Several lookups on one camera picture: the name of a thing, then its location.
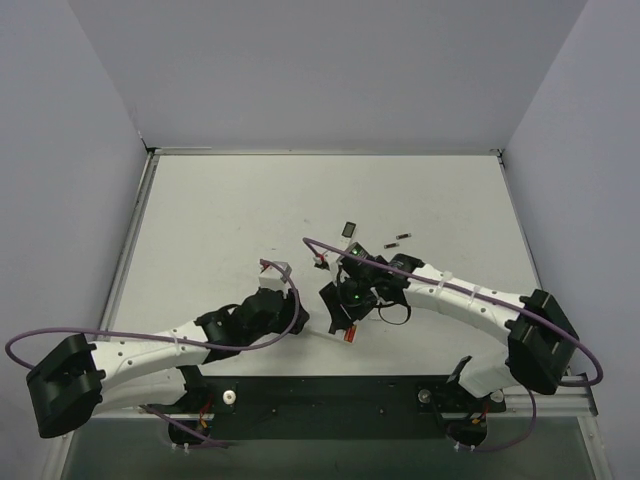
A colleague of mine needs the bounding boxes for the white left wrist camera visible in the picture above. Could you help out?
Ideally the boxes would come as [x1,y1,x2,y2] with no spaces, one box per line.
[258,261,292,292]

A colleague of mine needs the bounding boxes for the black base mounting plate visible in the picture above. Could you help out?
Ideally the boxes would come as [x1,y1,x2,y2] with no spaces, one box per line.
[155,375,506,441]

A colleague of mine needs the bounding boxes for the white remote with red keypad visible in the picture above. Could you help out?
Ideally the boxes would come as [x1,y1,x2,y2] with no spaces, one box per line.
[307,329,353,345]

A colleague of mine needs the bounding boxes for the red orange battery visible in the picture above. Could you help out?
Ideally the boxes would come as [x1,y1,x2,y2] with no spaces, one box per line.
[344,326,357,343]

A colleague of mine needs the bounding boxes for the slim white remote with display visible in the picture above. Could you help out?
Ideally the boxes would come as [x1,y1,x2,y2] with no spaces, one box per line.
[339,221,357,249]

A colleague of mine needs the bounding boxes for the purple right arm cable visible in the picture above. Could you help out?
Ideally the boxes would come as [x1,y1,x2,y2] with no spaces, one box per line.
[302,236,605,454]

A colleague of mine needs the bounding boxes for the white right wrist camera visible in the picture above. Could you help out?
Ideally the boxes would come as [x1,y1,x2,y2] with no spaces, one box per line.
[314,251,340,277]

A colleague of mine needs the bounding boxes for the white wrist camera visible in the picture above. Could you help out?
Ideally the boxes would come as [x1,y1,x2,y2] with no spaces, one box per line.
[314,251,340,277]
[258,261,292,292]

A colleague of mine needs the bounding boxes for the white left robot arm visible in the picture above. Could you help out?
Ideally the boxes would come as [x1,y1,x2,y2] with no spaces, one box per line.
[26,288,309,439]

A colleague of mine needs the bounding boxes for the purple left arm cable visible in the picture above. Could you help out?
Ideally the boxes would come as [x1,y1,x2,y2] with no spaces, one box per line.
[3,258,301,449]

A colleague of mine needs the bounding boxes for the aluminium rail frame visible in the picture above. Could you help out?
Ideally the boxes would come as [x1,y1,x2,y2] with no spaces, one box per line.
[39,147,600,480]

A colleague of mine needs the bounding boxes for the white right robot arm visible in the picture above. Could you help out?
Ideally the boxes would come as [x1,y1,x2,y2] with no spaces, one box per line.
[314,243,578,398]

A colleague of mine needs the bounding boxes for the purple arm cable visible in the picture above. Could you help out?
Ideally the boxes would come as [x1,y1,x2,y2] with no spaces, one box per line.
[302,236,605,454]
[3,258,301,449]

